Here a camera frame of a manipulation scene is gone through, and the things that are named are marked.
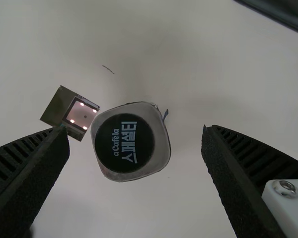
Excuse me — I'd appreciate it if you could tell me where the dark coffee bottle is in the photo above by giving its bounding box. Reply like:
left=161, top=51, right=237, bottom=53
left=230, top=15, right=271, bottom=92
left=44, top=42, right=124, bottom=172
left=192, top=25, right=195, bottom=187
left=89, top=100, right=172, bottom=183

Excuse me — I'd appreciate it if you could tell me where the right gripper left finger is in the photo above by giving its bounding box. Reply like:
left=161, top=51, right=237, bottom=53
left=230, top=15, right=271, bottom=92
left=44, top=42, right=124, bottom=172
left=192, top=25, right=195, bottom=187
left=0, top=127, right=71, bottom=238

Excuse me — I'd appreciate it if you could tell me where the small square scanner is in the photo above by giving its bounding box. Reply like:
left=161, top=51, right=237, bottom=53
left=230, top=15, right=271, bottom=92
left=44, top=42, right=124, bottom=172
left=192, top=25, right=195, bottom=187
left=39, top=85, right=101, bottom=143

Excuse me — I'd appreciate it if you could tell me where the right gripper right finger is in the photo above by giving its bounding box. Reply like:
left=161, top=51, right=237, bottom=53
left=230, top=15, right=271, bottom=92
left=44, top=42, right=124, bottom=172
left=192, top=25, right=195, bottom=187
left=201, top=124, right=298, bottom=238

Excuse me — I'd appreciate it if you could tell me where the dark grey bag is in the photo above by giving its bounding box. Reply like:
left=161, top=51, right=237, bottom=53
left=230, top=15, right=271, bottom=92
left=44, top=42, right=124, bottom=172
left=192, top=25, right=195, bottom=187
left=232, top=0, right=298, bottom=38

